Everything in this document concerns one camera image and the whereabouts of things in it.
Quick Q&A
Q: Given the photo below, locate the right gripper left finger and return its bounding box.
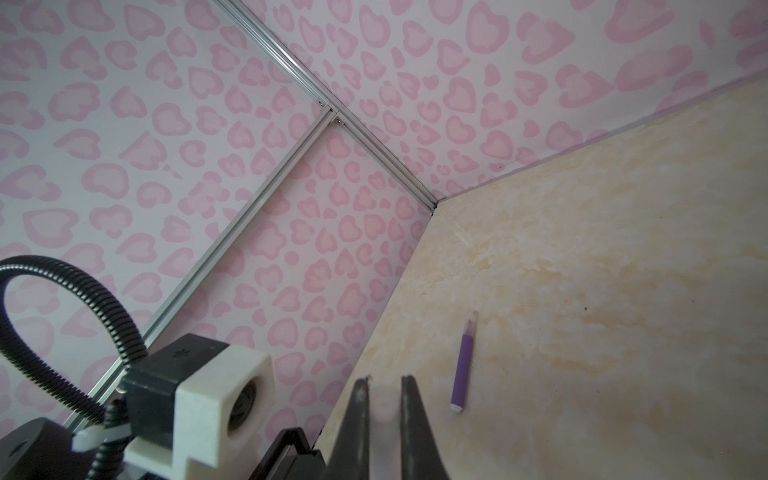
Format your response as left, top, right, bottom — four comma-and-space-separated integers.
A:
323, 378, 370, 480

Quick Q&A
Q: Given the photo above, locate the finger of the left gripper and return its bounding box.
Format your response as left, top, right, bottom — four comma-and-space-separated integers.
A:
250, 427, 326, 480

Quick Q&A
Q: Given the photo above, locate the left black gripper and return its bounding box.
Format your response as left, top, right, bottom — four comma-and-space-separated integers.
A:
1, 418, 95, 479

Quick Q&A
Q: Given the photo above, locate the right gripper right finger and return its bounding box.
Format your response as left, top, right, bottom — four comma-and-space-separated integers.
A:
400, 375, 449, 480

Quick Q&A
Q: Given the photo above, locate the clear pen cap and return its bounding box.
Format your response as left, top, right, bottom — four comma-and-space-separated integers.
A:
463, 310, 479, 338
369, 385, 401, 479

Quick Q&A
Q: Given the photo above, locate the purple marker pen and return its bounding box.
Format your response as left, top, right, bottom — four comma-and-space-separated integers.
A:
450, 333, 475, 413

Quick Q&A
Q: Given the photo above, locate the left black cable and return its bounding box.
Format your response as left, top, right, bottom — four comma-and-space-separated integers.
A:
0, 255, 149, 480

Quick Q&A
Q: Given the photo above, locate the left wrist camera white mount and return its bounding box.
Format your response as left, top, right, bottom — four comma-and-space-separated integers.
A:
121, 334, 275, 479

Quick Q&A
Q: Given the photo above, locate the aluminium frame strut left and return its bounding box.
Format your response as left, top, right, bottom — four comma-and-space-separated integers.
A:
62, 107, 337, 433

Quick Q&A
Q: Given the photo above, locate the aluminium frame corner post left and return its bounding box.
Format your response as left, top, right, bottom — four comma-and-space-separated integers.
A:
213, 0, 439, 212

